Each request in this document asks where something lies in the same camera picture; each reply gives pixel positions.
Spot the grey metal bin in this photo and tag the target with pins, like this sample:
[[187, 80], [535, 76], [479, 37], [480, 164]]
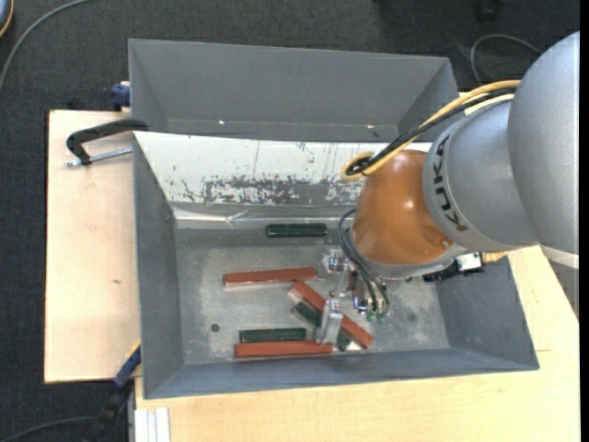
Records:
[[257, 85]]

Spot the dark green flat block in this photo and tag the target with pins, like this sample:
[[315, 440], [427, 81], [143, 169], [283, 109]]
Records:
[[306, 313], [272, 335], [296, 230]]

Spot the pale wood flat board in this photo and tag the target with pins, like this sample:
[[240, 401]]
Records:
[[89, 256]]

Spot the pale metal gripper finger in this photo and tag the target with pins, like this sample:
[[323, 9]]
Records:
[[329, 325], [336, 263]]

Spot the red-brown flat block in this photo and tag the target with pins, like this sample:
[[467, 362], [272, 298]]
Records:
[[283, 349], [269, 276], [313, 295]]

